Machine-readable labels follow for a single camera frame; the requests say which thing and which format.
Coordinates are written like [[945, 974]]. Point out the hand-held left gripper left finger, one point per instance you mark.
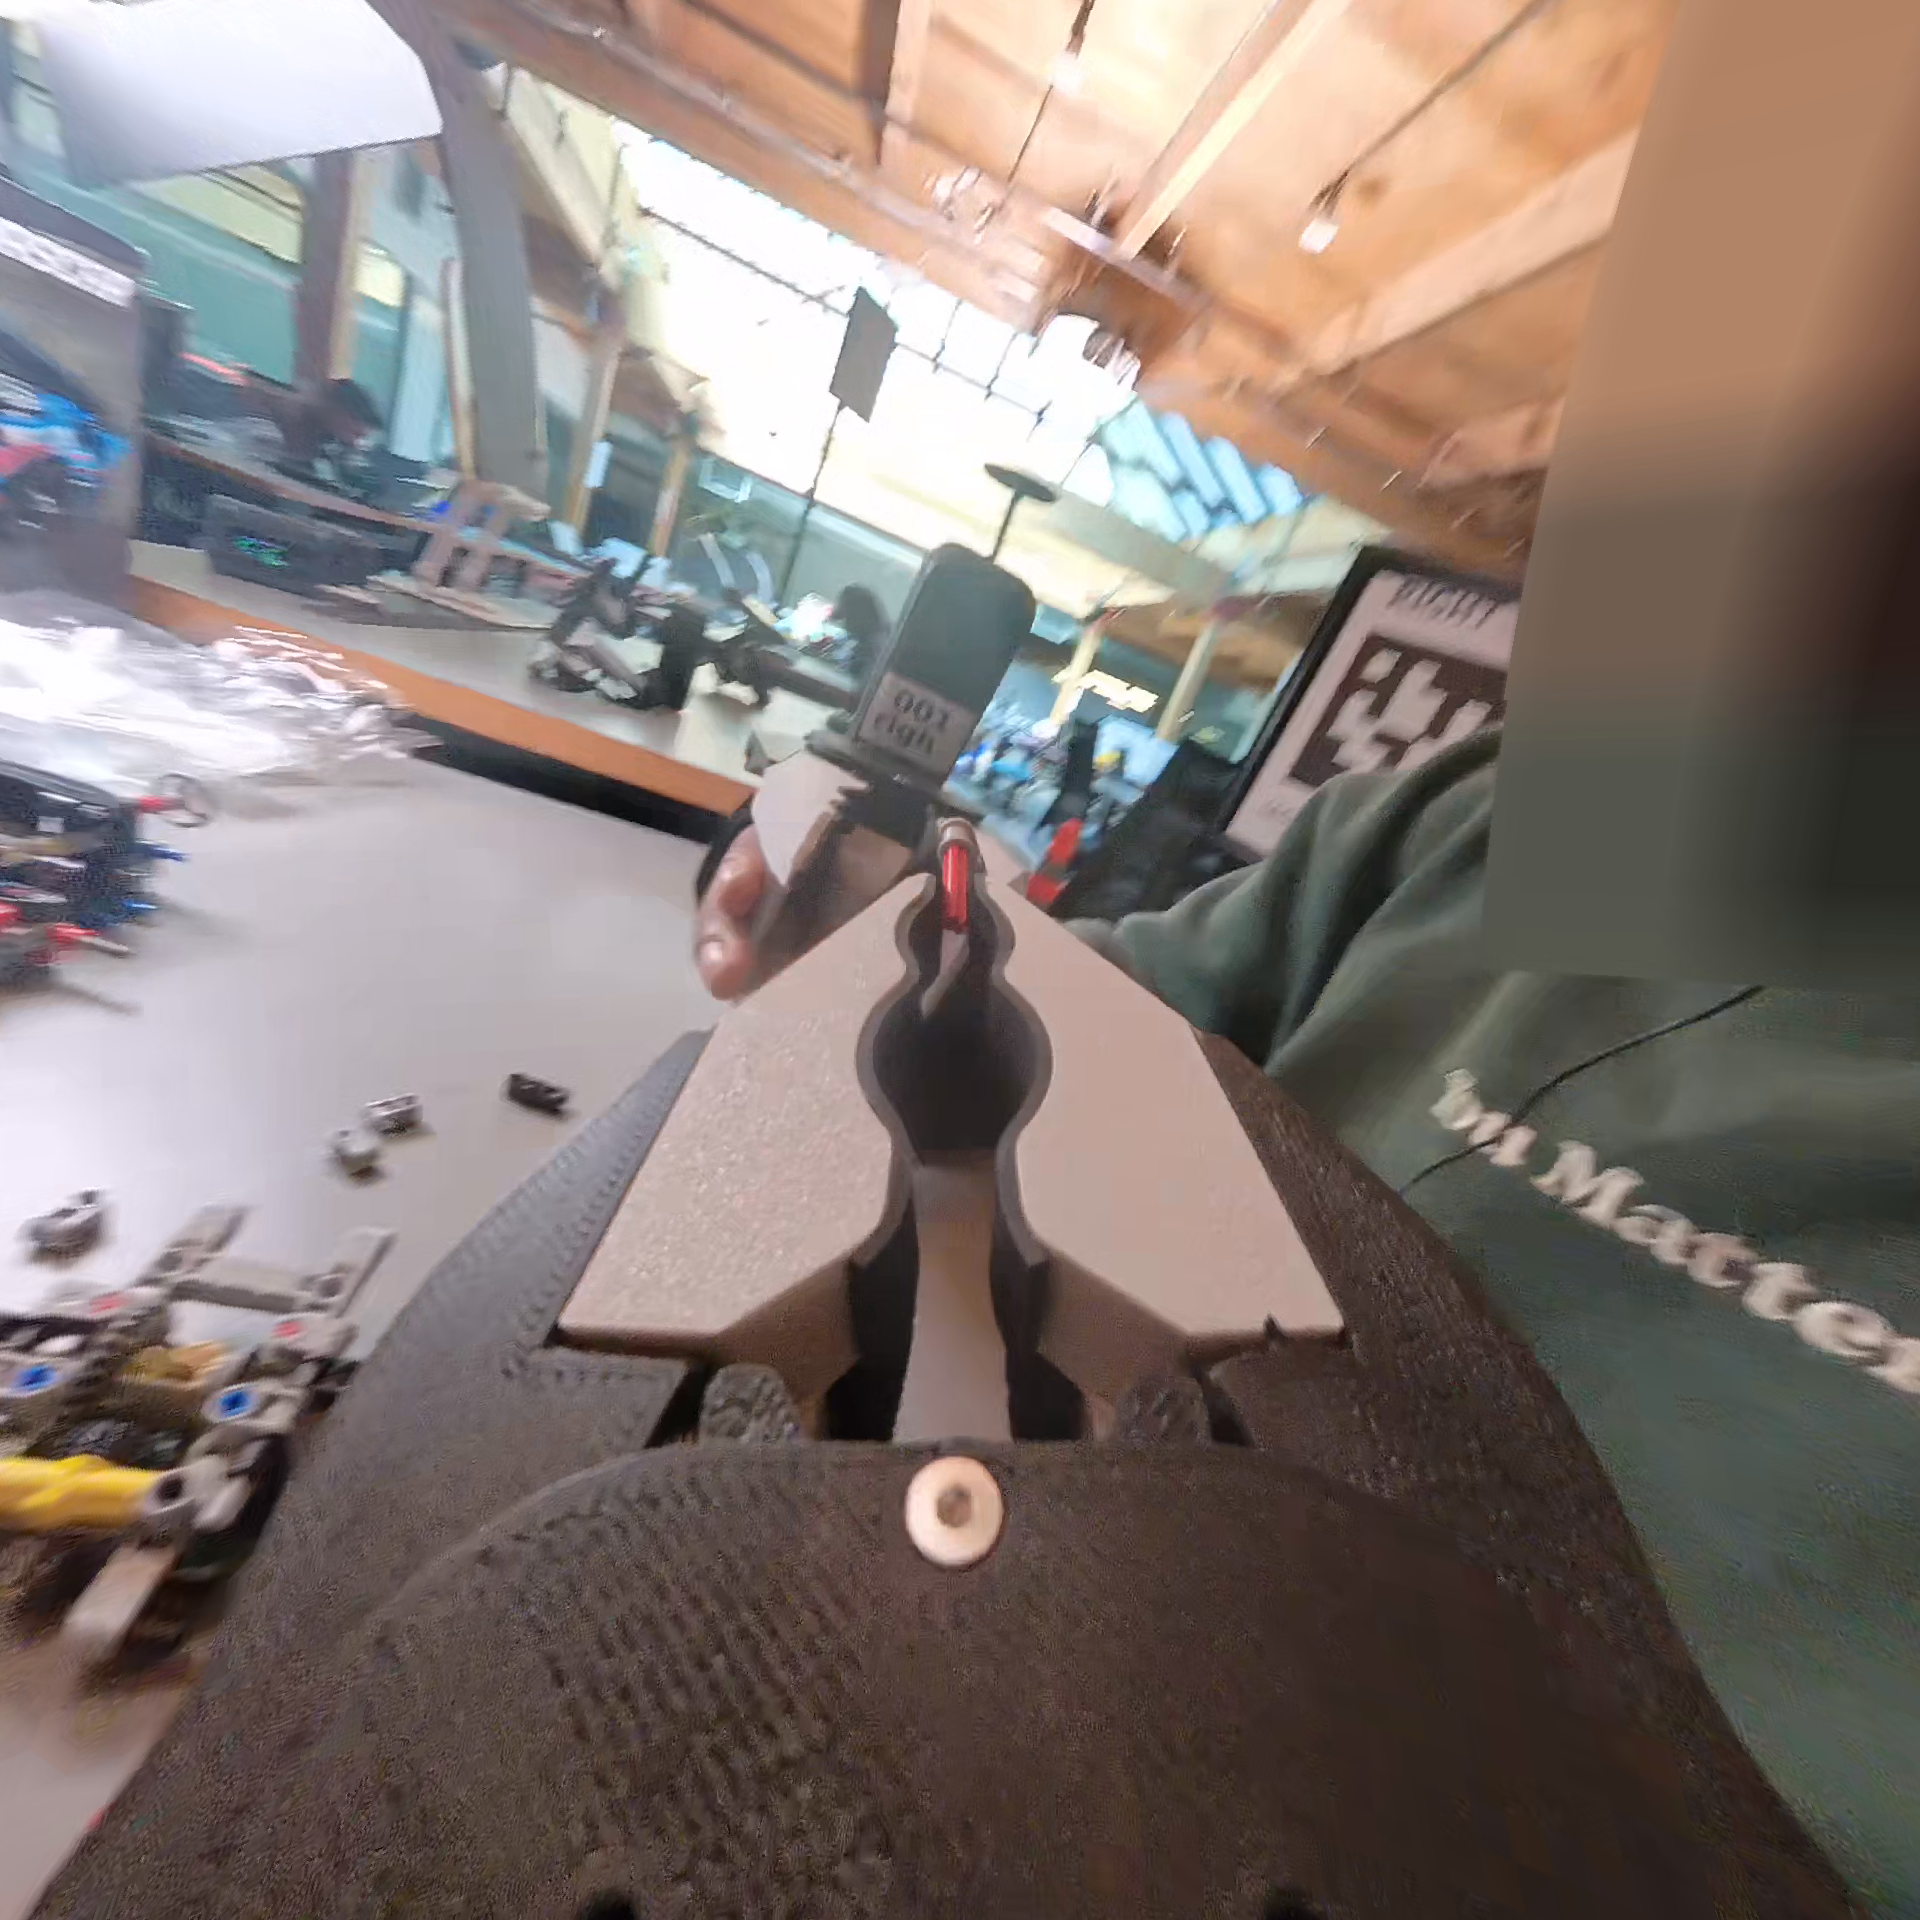
[[733, 1169]]

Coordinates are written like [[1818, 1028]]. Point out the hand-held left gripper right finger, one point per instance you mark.
[[1156, 1169]]

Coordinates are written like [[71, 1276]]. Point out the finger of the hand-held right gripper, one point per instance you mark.
[[794, 839]]

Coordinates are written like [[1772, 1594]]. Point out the red lego axle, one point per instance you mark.
[[955, 885]]

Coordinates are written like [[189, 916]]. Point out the grey lego connector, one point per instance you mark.
[[393, 1115], [357, 1152], [66, 1220]]

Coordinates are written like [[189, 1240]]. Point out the black lego beam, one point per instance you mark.
[[535, 1092]]

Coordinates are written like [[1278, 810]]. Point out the grey lego gearbox assembly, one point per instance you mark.
[[163, 1397]]

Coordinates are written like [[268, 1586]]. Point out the black red lego chassis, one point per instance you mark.
[[62, 872]]

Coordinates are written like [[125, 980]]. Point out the lego set box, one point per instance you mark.
[[66, 405]]

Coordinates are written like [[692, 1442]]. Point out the person's right hand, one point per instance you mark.
[[730, 918]]

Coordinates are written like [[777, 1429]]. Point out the dark desk equipment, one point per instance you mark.
[[632, 640]]

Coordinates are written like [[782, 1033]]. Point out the black light stand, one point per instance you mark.
[[864, 353]]

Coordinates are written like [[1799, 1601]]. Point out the wooden table with orange edge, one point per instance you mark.
[[448, 676]]

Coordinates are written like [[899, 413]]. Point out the printed marker board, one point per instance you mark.
[[1395, 706]]

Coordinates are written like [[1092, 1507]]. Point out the black electronic device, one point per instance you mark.
[[285, 544]]

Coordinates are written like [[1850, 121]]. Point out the person's green hoodie torso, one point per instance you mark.
[[1693, 1426]]

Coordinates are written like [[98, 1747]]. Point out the clear plastic bag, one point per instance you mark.
[[163, 689]]

